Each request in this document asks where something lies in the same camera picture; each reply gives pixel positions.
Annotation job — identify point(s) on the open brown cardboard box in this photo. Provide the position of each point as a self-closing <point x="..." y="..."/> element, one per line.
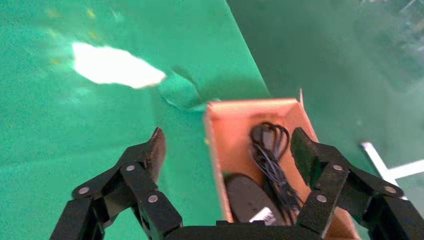
<point x="235" y="142"/>

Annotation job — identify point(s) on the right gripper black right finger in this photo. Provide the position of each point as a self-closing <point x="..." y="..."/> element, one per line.
<point x="331" y="165"/>

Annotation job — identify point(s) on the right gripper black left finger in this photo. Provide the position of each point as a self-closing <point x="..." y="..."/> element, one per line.
<point x="139" y="179"/>

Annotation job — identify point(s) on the black adapter with white label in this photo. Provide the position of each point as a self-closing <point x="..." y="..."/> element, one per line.
<point x="245" y="198"/>

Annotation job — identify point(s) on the green table cloth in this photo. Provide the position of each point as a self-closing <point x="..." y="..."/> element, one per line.
<point x="49" y="132"/>

